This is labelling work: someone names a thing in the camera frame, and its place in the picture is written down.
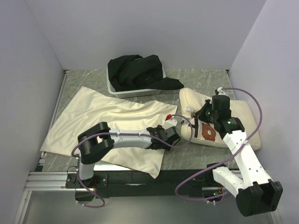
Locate cream pillow with bear print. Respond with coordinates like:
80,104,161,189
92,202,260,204
179,88,261,150

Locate cream satin pillowcase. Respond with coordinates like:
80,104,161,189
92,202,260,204
41,87,177,178

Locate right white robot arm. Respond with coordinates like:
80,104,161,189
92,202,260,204
195,95,283,217

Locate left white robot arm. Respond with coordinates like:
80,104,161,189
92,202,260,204
76,122,181,188

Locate white pillow care label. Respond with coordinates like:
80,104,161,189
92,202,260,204
181,105,195,125

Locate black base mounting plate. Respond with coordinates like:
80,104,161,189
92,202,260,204
64,168,232,202

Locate white plastic basket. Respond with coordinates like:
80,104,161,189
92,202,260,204
106,69,161,98

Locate black cloth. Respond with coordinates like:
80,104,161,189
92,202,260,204
107,55,184,92

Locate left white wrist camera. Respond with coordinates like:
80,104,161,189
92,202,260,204
163,114,178,129

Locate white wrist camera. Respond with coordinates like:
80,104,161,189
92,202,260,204
163,114,178,129
215,87,228,96

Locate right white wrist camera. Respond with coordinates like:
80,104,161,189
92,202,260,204
215,87,228,96

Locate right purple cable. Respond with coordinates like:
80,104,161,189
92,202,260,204
175,87,264,202

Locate purple cable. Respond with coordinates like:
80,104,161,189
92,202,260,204
71,114,193,208
175,87,264,202

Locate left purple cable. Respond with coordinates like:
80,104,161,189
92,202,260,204
71,114,193,208

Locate aluminium frame rail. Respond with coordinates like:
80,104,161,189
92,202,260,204
23,149,78,192

